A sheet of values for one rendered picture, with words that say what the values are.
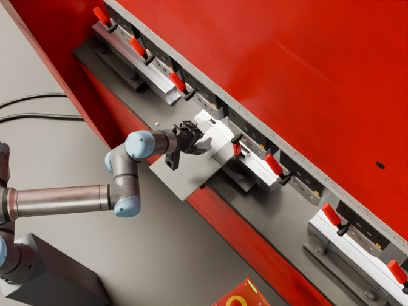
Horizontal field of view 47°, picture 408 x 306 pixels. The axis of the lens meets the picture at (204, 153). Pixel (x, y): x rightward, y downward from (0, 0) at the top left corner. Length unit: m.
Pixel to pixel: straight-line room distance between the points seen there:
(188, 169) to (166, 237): 1.04
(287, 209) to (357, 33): 1.04
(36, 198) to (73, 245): 1.42
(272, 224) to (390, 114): 0.93
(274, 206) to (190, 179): 0.31
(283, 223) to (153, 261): 1.10
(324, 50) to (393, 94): 0.13
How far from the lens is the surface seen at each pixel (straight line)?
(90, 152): 2.94
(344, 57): 0.78
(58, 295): 2.18
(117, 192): 1.34
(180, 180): 1.61
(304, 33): 0.82
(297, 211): 1.68
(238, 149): 1.41
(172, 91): 1.88
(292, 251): 1.64
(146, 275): 2.59
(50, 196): 1.36
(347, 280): 1.60
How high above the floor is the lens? 2.46
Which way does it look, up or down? 63 degrees down
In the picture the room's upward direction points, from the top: 16 degrees counter-clockwise
